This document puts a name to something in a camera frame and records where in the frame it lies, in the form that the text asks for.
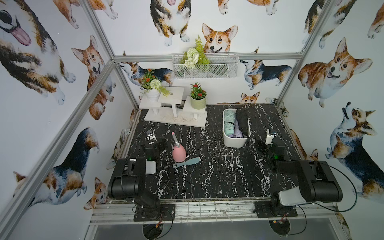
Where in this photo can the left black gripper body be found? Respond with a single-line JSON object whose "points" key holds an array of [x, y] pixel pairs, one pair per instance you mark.
{"points": [[156, 144]]}

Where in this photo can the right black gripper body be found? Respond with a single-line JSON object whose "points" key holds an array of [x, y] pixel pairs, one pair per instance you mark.
{"points": [[263, 147]]}

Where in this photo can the lilac umbrella front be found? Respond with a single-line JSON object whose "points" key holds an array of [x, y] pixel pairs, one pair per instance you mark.
{"points": [[237, 132]]}

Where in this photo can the white plastic storage box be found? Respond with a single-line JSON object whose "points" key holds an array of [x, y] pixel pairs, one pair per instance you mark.
{"points": [[231, 142]]}

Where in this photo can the black umbrella back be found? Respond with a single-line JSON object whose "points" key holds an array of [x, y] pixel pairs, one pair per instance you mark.
{"points": [[243, 123]]}

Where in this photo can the mint green umbrella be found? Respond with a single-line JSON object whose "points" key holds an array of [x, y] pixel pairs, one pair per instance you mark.
{"points": [[229, 122]]}

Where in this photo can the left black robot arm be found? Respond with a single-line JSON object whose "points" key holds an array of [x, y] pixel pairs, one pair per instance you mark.
{"points": [[128, 180]]}

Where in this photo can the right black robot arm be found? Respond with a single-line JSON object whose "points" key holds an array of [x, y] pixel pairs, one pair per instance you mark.
{"points": [[316, 181]]}

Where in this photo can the white wooden step shelf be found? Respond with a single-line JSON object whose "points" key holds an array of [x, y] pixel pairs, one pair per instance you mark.
{"points": [[173, 110]]}

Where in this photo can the white pot mixed flowers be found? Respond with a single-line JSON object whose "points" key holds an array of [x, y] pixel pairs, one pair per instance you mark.
{"points": [[152, 83]]}

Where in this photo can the green pot red flowers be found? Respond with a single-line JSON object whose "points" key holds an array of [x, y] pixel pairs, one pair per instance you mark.
{"points": [[198, 97]]}

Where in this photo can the fern and white flowers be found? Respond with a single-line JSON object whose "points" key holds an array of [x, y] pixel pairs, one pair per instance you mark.
{"points": [[195, 56]]}

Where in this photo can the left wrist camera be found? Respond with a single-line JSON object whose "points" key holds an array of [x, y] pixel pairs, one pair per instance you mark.
{"points": [[150, 136]]}

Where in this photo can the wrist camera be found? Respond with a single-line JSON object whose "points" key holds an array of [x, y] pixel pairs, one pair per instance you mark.
{"points": [[271, 134], [150, 136]]}

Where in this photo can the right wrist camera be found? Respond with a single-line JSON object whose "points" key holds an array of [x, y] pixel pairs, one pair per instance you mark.
{"points": [[271, 134]]}

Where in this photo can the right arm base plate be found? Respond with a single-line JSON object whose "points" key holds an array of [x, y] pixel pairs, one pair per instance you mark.
{"points": [[270, 210]]}

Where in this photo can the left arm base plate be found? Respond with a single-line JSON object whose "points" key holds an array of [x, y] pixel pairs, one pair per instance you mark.
{"points": [[164, 212]]}

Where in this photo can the white wire wall basket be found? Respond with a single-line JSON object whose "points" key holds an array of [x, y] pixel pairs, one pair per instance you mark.
{"points": [[221, 66]]}

